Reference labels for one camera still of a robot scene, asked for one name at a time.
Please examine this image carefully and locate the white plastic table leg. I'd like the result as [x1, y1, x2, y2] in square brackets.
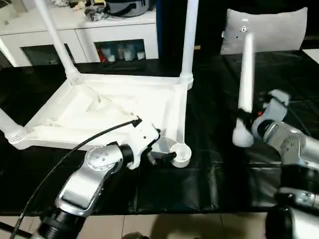
[232, 32, 257, 148]
[0, 107, 26, 145]
[34, 0, 81, 84]
[179, 0, 200, 91]

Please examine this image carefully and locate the white plastic table top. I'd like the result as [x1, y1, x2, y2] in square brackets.
[7, 73, 195, 169]

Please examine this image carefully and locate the black work mat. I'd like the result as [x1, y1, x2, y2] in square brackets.
[0, 49, 319, 216]

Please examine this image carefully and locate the grey cushion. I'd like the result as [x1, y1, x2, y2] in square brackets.
[219, 7, 309, 55]

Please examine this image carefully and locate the black furniture with yellow label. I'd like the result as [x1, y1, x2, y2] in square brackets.
[157, 0, 231, 56]

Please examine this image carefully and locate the grey round appliance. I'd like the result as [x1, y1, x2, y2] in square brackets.
[106, 0, 151, 17]

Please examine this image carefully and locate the white glass-door cabinet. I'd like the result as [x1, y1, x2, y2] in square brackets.
[0, 0, 160, 68]

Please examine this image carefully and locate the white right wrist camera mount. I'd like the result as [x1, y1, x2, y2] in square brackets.
[261, 89, 291, 126]

